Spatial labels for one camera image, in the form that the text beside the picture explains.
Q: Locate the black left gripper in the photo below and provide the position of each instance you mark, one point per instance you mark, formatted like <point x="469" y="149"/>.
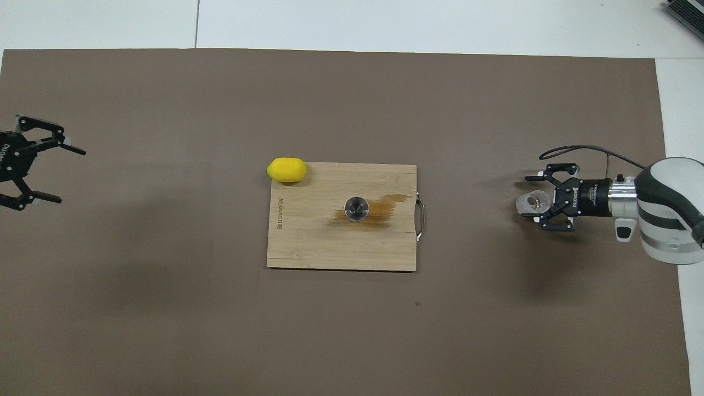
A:
<point x="14" y="157"/>

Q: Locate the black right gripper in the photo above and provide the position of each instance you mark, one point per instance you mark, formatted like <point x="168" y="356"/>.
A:
<point x="591" y="195"/>

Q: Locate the clear glass cup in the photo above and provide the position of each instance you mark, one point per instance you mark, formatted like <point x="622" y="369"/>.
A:
<point x="531" y="202"/>

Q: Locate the steel double jigger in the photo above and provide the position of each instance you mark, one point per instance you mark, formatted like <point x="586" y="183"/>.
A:
<point x="356" y="208"/>

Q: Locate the brown table mat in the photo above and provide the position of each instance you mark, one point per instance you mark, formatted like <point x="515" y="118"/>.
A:
<point x="165" y="308"/>

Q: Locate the grey ribbed device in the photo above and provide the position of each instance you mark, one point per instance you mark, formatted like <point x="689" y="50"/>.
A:
<point x="690" y="11"/>

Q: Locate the yellow lemon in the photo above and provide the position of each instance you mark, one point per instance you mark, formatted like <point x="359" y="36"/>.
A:
<point x="287" y="170"/>

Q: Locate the wooden cutting board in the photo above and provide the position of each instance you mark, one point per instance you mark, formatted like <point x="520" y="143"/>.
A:
<point x="308" y="242"/>

